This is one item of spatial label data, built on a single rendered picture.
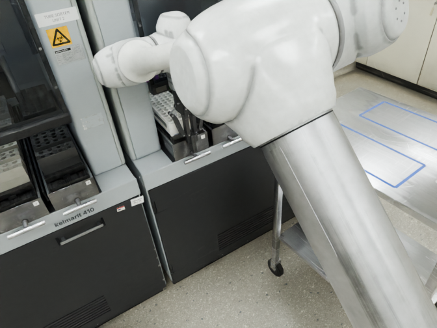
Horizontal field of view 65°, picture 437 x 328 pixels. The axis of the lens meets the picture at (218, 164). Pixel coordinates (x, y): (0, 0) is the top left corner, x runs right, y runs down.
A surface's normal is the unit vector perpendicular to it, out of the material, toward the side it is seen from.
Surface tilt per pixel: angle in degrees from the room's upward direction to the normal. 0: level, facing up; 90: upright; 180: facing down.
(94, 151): 90
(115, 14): 90
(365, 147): 0
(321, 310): 0
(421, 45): 90
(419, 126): 0
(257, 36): 49
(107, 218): 90
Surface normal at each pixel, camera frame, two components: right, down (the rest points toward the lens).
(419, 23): -0.85, 0.37
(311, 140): -0.07, 0.01
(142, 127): 0.52, 0.50
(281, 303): -0.07, -0.78
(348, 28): 0.44, 0.30
